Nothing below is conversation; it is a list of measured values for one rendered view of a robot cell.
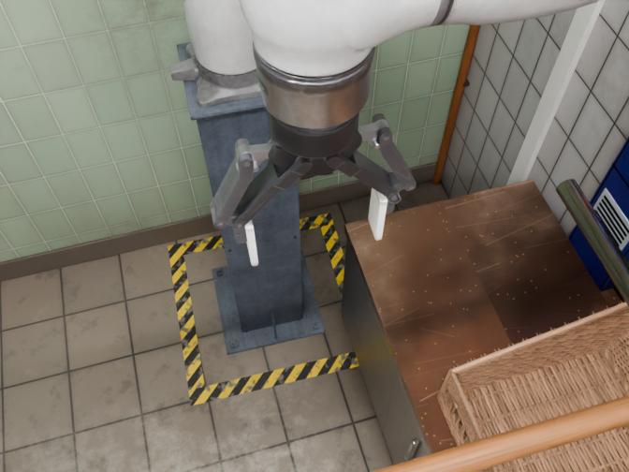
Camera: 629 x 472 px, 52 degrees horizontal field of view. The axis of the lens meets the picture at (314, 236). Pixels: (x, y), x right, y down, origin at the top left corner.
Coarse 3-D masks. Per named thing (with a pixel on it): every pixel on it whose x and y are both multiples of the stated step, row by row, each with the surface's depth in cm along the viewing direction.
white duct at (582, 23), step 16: (576, 16) 138; (592, 16) 133; (576, 32) 139; (576, 48) 141; (560, 64) 148; (576, 64) 144; (560, 80) 149; (544, 96) 157; (560, 96) 152; (544, 112) 159; (544, 128) 161; (528, 144) 170; (528, 160) 172; (512, 176) 183
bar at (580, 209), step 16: (560, 192) 94; (576, 192) 92; (576, 208) 91; (592, 208) 91; (592, 224) 89; (592, 240) 89; (608, 240) 88; (608, 256) 87; (608, 272) 87; (624, 272) 85; (624, 288) 84
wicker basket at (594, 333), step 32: (608, 320) 126; (512, 352) 124; (544, 352) 130; (576, 352) 138; (608, 352) 141; (448, 384) 127; (480, 384) 136; (512, 384) 138; (544, 384) 138; (576, 384) 138; (608, 384) 137; (448, 416) 132; (512, 416) 133; (544, 416) 134; (576, 448) 130; (608, 448) 130
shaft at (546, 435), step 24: (600, 408) 72; (624, 408) 71; (528, 432) 70; (552, 432) 70; (576, 432) 70; (600, 432) 71; (432, 456) 69; (456, 456) 69; (480, 456) 69; (504, 456) 69
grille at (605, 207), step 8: (608, 192) 139; (600, 200) 143; (608, 200) 140; (600, 208) 143; (608, 208) 140; (616, 208) 138; (600, 216) 144; (608, 216) 141; (616, 216) 138; (624, 216) 136; (608, 224) 141; (616, 224) 139; (624, 224) 136; (616, 232) 140; (624, 232) 137; (616, 240) 140; (624, 240) 137
